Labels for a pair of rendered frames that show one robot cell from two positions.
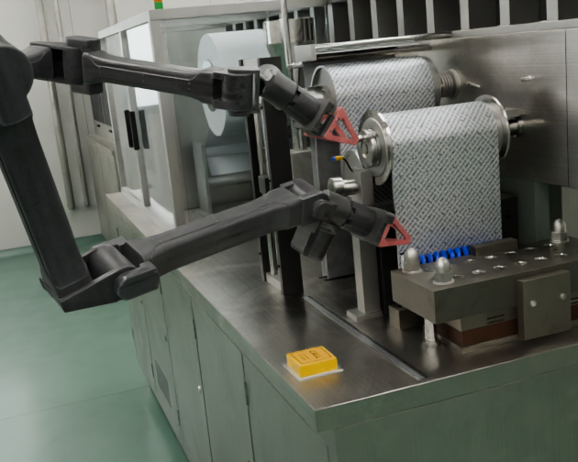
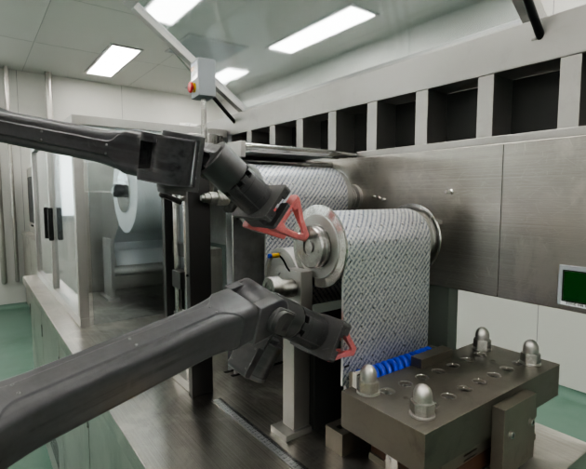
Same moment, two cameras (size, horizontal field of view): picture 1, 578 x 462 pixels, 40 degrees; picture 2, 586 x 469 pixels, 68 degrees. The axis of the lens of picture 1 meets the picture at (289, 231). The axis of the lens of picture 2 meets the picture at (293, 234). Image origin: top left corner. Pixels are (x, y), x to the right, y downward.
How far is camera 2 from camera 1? 0.85 m
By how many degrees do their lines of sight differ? 19
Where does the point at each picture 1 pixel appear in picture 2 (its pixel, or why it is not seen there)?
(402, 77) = (323, 183)
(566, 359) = not seen: outside the picture
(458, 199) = (397, 305)
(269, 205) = (216, 317)
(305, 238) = (248, 355)
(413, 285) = (382, 417)
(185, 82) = (101, 144)
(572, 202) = not seen: hidden behind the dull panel
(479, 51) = (388, 168)
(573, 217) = not seen: hidden behind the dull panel
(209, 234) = (121, 370)
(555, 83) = (486, 196)
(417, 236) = (361, 346)
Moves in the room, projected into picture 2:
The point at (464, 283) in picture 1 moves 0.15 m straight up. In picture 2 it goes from (451, 418) to (454, 313)
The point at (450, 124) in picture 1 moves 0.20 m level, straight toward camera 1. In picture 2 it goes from (394, 227) to (441, 236)
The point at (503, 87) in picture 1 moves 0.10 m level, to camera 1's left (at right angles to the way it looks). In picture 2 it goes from (415, 200) to (377, 200)
